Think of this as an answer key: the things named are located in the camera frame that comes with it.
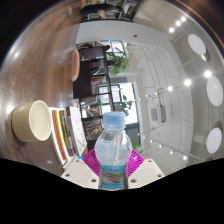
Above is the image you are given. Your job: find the clear blue-capped water bottle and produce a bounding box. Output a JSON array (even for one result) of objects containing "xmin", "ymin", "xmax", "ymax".
[{"xmin": 94, "ymin": 111, "xmax": 133, "ymax": 191}]

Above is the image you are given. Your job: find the cream ceramic cup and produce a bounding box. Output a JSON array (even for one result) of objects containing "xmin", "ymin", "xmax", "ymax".
[{"xmin": 11, "ymin": 99, "xmax": 53, "ymax": 143}]

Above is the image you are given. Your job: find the small potted green plant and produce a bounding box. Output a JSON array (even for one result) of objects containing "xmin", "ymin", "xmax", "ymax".
[{"xmin": 119, "ymin": 94, "xmax": 134, "ymax": 117}]

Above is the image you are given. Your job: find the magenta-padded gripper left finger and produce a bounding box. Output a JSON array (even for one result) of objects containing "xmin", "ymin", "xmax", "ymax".
[{"xmin": 60, "ymin": 148, "xmax": 101, "ymax": 190}]

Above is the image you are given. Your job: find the ceiling air conditioner unit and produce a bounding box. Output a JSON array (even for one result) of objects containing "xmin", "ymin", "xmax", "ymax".
[{"xmin": 148, "ymin": 104, "xmax": 167, "ymax": 125}]

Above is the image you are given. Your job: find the low dark shelf unit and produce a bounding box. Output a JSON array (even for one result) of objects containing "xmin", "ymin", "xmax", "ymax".
[{"xmin": 72, "ymin": 44, "xmax": 116, "ymax": 149}]

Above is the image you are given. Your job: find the bushy potted green plant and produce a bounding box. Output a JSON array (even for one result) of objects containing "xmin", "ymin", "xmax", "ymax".
[{"xmin": 106, "ymin": 48, "xmax": 132, "ymax": 78}]

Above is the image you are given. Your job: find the group of orange chairs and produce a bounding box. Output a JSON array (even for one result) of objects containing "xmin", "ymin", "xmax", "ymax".
[{"xmin": 70, "ymin": 0, "xmax": 108, "ymax": 83}]

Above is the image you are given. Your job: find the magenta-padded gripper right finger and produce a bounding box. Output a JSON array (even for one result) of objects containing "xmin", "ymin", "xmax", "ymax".
[{"xmin": 126, "ymin": 148, "xmax": 165, "ymax": 190}]

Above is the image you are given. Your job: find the group of ceiling lights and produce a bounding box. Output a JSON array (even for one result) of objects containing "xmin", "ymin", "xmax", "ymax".
[{"xmin": 146, "ymin": 14, "xmax": 224, "ymax": 162}]

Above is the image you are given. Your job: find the wide potted green plant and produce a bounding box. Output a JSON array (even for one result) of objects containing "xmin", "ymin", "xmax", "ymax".
[{"xmin": 131, "ymin": 141, "xmax": 145, "ymax": 155}]

